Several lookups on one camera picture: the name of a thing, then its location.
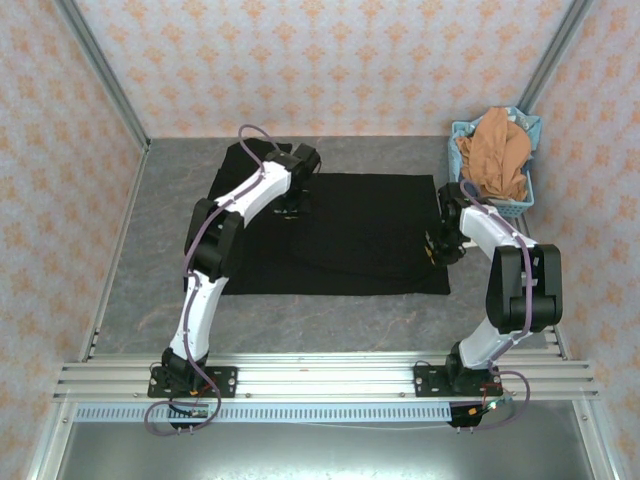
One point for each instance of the black t-shirt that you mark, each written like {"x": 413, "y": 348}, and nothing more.
{"x": 360, "y": 235}

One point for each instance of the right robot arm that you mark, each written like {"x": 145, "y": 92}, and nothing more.
{"x": 505, "y": 290}

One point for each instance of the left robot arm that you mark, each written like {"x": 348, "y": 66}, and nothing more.
{"x": 200, "y": 310}

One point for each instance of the blue plastic basket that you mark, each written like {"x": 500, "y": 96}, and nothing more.
{"x": 515, "y": 209}

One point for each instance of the tan t-shirt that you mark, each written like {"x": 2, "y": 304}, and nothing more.
{"x": 495, "y": 155}

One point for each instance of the light blue patterned cloth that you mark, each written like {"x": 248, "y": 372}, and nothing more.
{"x": 535, "y": 130}

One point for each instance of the grey metal shelf panel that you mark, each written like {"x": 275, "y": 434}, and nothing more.
{"x": 325, "y": 452}

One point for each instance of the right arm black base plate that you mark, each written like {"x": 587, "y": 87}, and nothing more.
{"x": 430, "y": 380}

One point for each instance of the aluminium mounting rail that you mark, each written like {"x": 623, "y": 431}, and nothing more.
{"x": 325, "y": 375}

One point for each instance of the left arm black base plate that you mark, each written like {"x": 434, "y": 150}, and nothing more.
{"x": 222, "y": 382}

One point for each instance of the aluminium frame post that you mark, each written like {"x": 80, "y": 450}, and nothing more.
{"x": 555, "y": 55}
{"x": 100, "y": 75}

